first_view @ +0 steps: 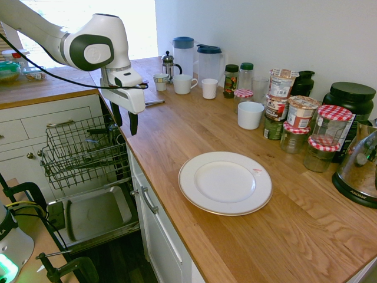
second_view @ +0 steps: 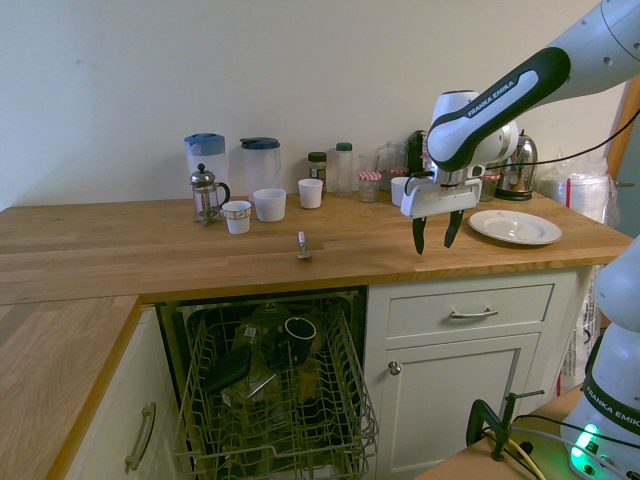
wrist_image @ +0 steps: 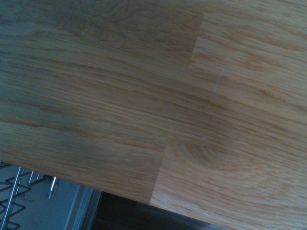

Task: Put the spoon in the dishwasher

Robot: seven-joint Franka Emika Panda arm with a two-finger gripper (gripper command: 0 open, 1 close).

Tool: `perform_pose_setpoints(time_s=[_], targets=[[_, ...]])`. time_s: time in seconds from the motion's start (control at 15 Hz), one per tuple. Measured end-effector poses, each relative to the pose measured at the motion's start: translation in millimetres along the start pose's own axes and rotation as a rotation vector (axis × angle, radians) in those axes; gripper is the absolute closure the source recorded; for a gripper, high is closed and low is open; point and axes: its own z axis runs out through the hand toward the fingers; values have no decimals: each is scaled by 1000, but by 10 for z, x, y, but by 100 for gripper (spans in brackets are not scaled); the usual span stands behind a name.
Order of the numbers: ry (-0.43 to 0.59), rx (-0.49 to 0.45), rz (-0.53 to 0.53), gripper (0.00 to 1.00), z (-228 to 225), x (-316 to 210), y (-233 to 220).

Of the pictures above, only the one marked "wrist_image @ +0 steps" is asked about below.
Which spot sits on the open grey dishwasher door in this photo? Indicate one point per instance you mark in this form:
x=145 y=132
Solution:
x=64 y=208

